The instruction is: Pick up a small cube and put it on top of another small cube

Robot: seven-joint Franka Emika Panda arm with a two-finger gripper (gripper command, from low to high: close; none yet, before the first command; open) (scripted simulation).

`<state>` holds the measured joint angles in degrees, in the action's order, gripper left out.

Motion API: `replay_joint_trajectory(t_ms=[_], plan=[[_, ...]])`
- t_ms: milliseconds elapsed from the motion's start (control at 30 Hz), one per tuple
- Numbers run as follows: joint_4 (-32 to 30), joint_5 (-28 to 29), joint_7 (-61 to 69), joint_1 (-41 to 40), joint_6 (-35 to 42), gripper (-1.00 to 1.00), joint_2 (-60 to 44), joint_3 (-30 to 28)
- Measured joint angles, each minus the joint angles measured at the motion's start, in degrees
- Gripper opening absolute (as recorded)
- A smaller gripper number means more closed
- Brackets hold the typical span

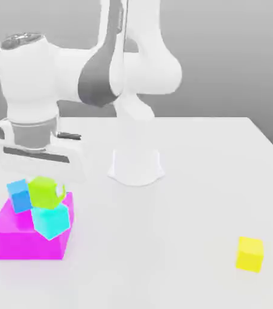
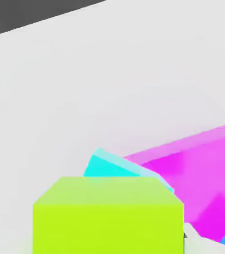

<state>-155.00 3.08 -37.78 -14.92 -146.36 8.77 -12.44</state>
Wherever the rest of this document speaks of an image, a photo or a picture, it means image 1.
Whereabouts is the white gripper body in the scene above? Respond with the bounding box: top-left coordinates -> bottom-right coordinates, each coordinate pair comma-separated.
0,135 -> 90,183

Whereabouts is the small lime green cube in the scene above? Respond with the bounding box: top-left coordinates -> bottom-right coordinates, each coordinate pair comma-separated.
27,176 -> 66,210

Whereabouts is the small cyan cube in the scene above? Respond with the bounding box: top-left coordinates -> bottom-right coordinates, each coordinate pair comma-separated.
31,203 -> 71,241

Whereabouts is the small blue cube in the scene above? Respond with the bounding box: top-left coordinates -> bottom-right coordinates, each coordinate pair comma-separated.
6,179 -> 33,214

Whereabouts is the small yellow cube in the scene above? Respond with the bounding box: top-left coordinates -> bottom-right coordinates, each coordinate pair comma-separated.
235,236 -> 265,273

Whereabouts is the large magenta box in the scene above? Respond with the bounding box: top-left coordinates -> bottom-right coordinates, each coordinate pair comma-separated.
0,191 -> 75,261

